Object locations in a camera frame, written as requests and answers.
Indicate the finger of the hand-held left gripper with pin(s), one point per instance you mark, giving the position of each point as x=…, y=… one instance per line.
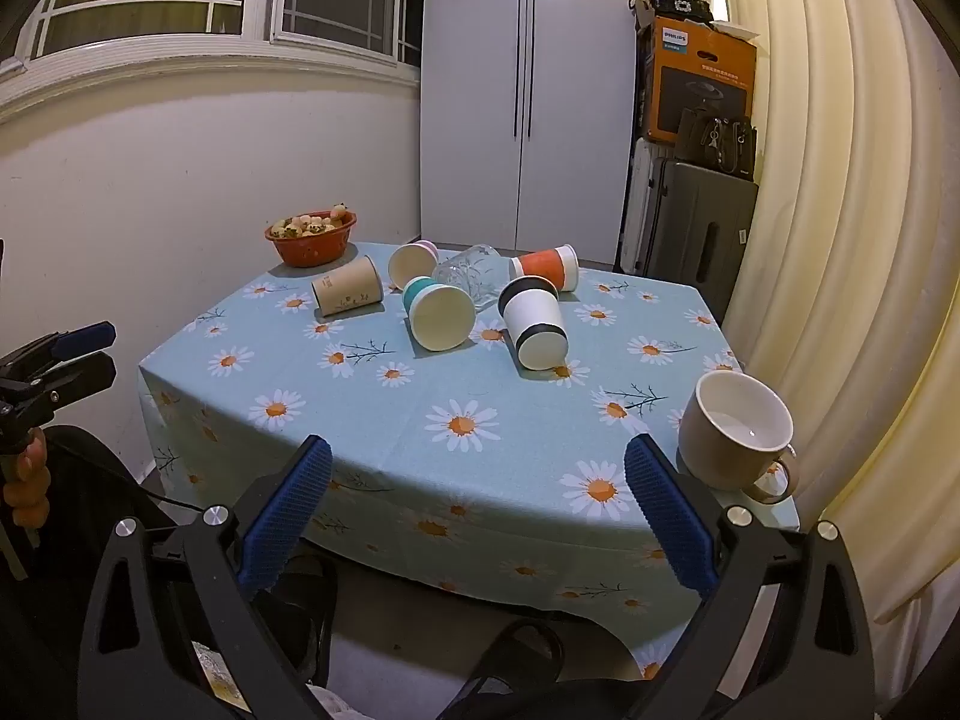
x=84, y=375
x=88, y=334

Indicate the grey suitcase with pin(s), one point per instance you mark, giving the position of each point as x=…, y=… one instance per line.
x=697, y=232

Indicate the white wardrobe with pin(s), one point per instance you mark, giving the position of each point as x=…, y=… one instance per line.
x=480, y=90

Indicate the blue daisy print tablecloth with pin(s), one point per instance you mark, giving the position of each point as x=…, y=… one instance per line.
x=420, y=397

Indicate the person's left hand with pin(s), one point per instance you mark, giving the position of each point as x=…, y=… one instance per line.
x=28, y=480

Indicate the cream curtain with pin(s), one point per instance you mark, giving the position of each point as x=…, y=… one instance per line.
x=840, y=240

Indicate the clear glass cup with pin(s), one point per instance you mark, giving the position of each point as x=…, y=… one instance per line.
x=469, y=274

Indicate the white framed window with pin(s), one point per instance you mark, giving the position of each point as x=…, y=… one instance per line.
x=255, y=0

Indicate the black device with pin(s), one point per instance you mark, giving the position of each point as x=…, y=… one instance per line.
x=679, y=6

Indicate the brown kraft paper cup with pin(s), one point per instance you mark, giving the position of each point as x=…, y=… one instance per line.
x=346, y=288

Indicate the black slipper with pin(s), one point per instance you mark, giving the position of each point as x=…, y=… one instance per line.
x=311, y=615
x=517, y=660

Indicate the pile of small fruits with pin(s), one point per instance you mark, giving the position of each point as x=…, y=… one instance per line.
x=309, y=225

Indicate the beige ceramic mug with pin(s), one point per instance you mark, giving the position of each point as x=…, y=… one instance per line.
x=716, y=450

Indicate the orange cardboard box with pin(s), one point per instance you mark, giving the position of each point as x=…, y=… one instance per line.
x=694, y=82

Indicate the pink sleeve paper cup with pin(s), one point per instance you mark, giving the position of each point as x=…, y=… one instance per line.
x=409, y=264

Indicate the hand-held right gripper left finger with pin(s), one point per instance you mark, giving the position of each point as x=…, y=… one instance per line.
x=289, y=517

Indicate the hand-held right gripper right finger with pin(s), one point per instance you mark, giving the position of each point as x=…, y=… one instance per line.
x=671, y=517

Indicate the dark handbag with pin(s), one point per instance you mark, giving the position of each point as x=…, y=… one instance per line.
x=716, y=142

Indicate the orange sleeve paper cup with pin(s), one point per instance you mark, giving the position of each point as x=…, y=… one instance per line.
x=544, y=266

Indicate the red plastic bowl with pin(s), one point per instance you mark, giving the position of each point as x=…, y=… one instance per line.
x=315, y=249

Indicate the teal sleeve paper cup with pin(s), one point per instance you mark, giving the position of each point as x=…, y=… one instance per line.
x=441, y=319

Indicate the black and white paper cup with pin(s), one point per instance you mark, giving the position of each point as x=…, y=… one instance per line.
x=532, y=322

